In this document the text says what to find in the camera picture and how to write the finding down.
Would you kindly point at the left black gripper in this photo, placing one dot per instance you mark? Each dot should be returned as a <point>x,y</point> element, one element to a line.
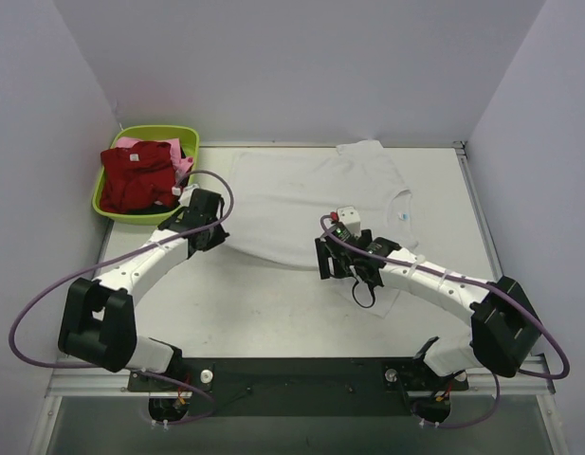
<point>179,220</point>

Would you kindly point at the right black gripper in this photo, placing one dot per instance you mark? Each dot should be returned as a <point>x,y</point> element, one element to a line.
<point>323,258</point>

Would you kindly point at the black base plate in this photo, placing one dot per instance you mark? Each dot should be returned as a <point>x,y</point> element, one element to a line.
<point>293,387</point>

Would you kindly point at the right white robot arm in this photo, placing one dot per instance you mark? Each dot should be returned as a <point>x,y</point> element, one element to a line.
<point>500,320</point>

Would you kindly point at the white t shirt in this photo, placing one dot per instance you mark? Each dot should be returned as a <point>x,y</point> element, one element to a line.
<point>279,200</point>

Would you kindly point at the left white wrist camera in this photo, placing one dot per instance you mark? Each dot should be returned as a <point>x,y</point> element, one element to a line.
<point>184,195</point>

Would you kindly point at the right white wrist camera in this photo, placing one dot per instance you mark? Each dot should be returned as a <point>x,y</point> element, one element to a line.
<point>349,217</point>

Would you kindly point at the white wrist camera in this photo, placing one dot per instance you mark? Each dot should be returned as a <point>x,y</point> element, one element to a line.
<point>349,217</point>
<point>184,195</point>

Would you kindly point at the black t shirt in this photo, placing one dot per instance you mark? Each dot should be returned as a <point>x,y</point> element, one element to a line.
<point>163,179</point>

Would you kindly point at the aluminium front rail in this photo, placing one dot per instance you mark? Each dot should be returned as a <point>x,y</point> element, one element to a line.
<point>100,383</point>

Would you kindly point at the red t shirt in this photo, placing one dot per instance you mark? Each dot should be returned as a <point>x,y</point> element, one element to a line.
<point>127,186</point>

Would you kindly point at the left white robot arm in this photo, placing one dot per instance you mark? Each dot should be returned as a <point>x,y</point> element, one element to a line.
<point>99,323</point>

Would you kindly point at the pink t shirt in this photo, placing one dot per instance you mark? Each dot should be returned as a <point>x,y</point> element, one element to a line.
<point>182,163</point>

